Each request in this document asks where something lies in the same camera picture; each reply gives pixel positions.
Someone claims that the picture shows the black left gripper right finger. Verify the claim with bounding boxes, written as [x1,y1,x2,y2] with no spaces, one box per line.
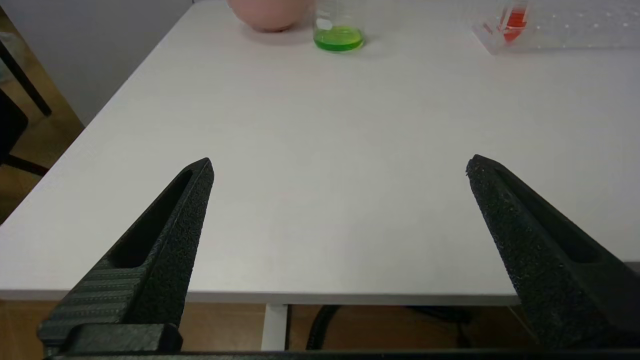
[466,154,640,351]

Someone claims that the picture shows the clear glass beaker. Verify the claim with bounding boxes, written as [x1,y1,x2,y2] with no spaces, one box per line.
[312,0,366,53]

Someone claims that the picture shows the white table leg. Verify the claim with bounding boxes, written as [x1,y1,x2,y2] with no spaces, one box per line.
[260,303,290,352]

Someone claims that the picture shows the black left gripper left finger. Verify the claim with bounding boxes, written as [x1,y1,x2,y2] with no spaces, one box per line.
[37,157,215,357]

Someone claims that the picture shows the test tube with red pigment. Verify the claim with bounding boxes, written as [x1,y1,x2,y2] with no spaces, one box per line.
[494,0,531,44]

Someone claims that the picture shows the black hose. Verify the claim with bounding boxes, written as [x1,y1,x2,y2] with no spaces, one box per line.
[305,304,473,352]

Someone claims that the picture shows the black chair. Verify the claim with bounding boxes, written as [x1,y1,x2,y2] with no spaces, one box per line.
[0,39,53,177]

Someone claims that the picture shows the clear plastic test tube rack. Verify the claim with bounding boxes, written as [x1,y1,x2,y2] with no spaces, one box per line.
[471,0,640,55]

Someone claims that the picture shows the pink bowl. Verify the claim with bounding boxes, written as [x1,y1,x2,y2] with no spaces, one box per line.
[227,0,317,34]

